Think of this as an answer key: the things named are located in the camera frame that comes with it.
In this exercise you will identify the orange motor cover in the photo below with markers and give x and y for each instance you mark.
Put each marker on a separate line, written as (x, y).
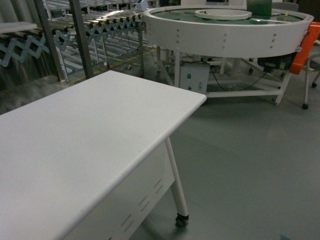
(306, 46)

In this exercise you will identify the grey office chair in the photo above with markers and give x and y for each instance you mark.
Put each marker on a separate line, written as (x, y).
(312, 64)

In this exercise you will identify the expandable roller conveyor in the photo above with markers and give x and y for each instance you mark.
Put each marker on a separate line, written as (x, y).
(112, 28)

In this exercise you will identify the round white conveyor table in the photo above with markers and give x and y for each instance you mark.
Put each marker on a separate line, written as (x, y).
(230, 40)

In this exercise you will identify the black conveyor motor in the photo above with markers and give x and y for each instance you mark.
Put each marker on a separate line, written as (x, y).
(282, 62)

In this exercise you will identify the white control box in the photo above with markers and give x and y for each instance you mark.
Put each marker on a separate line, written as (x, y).
(194, 76)

